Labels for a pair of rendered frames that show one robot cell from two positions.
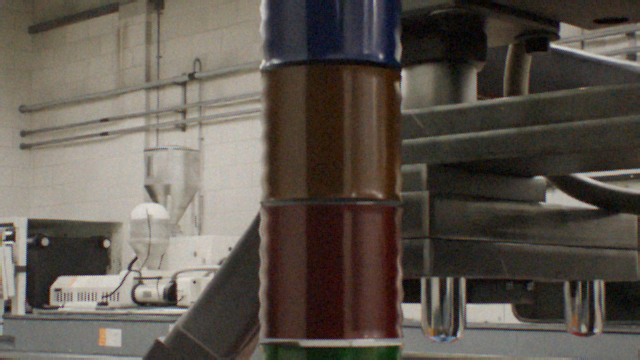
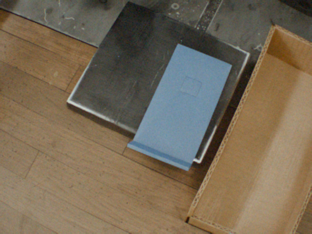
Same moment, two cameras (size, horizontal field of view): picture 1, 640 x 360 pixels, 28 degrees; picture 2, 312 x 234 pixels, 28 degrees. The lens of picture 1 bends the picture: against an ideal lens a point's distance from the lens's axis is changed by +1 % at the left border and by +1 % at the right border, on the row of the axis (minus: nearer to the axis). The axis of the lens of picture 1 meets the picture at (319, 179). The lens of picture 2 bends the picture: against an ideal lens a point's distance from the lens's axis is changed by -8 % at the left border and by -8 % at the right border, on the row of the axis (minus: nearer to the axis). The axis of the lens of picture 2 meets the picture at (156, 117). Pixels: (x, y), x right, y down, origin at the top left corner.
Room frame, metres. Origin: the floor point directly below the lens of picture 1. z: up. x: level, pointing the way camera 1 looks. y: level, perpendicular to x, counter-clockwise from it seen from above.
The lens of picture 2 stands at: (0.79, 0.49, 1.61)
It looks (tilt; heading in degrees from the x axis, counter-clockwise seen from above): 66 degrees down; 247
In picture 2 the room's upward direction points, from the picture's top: 7 degrees clockwise
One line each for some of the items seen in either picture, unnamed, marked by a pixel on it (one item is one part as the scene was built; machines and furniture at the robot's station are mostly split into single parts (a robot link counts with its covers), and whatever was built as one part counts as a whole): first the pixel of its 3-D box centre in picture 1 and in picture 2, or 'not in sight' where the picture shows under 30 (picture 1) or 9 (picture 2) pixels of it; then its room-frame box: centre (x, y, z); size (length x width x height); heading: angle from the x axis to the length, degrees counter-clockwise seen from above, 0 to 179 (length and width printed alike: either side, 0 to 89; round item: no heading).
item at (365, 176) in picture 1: (331, 140); not in sight; (0.33, 0.00, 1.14); 0.04 x 0.04 x 0.03
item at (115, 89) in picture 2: not in sight; (161, 78); (0.64, 0.16, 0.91); 0.17 x 0.16 x 0.02; 138
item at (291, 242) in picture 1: (331, 272); not in sight; (0.33, 0.00, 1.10); 0.04 x 0.04 x 0.03
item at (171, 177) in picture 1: (184, 223); not in sight; (8.78, 0.94, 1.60); 2.54 x 0.84 x 1.26; 45
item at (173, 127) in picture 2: not in sight; (183, 103); (0.63, 0.21, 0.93); 0.15 x 0.07 x 0.03; 51
